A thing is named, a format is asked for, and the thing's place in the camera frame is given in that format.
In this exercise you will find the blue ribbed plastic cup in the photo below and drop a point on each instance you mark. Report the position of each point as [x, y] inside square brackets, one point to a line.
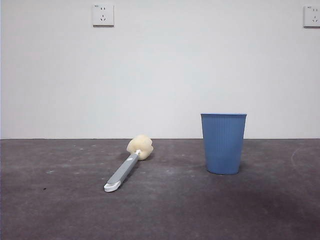
[223, 145]

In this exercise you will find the white wall socket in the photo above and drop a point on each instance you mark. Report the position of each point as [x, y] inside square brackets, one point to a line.
[103, 15]
[312, 16]

